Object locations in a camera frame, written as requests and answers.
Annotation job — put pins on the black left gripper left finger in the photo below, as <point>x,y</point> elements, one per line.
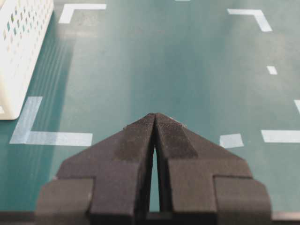
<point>105,184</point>

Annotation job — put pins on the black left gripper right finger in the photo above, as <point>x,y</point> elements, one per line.
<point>201,183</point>

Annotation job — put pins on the white tape square piece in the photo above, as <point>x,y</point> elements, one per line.
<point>231,141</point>

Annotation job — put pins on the white tape strip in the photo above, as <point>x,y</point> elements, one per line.
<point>281,136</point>

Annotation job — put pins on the small white tape piece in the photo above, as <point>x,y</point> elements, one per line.
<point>272,70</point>

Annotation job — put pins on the white plastic lattice basket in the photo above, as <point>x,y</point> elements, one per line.
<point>23,25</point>

